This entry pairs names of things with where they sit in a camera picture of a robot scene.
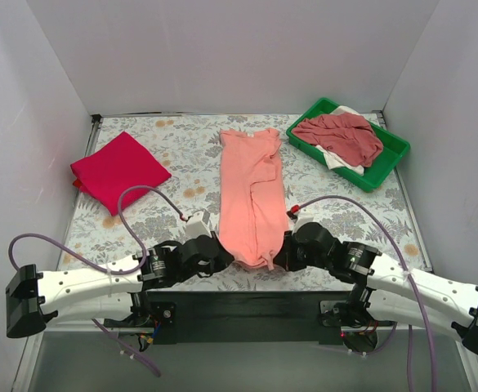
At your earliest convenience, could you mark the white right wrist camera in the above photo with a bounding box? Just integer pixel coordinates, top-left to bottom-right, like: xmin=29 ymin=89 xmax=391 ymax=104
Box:
xmin=287 ymin=205 xmax=314 ymax=233

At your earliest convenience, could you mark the dusty rose t-shirt in tray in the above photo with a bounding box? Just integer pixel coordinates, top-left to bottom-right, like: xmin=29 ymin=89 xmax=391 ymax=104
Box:
xmin=292 ymin=113 xmax=383 ymax=167

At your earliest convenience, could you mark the salmon pink t-shirt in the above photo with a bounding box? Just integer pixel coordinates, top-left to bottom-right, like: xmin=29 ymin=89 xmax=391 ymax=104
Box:
xmin=218 ymin=128 xmax=288 ymax=270

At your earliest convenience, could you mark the white garment in tray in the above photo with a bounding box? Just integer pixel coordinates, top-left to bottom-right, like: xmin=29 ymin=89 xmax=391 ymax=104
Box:
xmin=316 ymin=105 xmax=364 ymax=176

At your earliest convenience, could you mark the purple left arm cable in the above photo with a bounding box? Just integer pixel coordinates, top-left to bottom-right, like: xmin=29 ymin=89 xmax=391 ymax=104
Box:
xmin=7 ymin=185 xmax=194 ymax=377

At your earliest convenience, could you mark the floral patterned table mat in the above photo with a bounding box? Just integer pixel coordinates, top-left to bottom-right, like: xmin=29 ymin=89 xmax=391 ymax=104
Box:
xmin=58 ymin=114 xmax=431 ymax=270

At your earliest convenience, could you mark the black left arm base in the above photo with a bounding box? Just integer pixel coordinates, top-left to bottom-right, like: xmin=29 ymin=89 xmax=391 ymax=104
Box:
xmin=101 ymin=292 xmax=177 ymax=354

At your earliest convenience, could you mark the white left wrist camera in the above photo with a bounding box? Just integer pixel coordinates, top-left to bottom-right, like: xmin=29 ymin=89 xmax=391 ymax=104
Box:
xmin=185 ymin=209 xmax=211 ymax=238

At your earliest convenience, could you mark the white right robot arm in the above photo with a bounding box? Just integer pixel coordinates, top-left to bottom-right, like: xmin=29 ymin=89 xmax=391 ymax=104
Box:
xmin=275 ymin=222 xmax=478 ymax=355

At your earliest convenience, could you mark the green plastic tray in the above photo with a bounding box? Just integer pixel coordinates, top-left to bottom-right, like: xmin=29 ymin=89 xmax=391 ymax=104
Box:
xmin=286 ymin=97 xmax=410 ymax=192

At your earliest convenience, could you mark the folded crimson red t-shirt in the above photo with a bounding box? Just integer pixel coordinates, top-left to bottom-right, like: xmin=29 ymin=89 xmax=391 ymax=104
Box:
xmin=70 ymin=131 xmax=172 ymax=216

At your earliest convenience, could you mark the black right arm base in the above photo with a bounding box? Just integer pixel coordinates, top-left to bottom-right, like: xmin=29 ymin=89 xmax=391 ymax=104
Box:
xmin=318 ymin=288 xmax=397 ymax=358

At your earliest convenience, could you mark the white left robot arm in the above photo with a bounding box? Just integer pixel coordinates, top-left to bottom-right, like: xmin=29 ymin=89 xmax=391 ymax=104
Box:
xmin=5 ymin=233 xmax=234 ymax=339

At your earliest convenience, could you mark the aluminium front frame rail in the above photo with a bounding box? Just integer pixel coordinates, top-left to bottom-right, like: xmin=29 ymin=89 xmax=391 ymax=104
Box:
xmin=13 ymin=292 xmax=478 ymax=391

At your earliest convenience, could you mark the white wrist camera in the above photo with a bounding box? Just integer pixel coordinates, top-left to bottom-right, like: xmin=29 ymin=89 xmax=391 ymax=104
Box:
xmin=185 ymin=209 xmax=211 ymax=238
xmin=287 ymin=205 xmax=314 ymax=233

